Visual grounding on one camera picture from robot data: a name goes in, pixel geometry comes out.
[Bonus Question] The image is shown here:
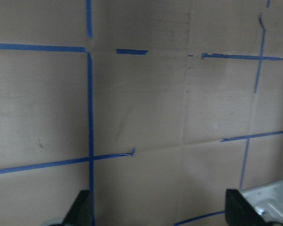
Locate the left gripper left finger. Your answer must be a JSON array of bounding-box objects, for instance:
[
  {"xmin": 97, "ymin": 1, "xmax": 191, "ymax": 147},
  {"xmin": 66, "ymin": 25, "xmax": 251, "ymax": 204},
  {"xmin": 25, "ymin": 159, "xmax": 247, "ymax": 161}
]
[{"xmin": 61, "ymin": 190, "xmax": 93, "ymax": 226}]

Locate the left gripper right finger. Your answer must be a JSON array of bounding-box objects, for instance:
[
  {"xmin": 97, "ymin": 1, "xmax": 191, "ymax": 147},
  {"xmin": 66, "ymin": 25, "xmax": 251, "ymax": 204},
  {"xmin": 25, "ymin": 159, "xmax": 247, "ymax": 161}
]
[{"xmin": 226, "ymin": 189, "xmax": 267, "ymax": 226}]

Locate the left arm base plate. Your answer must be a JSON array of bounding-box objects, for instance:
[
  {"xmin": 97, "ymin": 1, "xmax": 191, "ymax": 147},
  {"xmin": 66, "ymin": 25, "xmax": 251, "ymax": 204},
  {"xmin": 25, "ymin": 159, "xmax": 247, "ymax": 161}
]
[{"xmin": 241, "ymin": 180, "xmax": 283, "ymax": 225}]

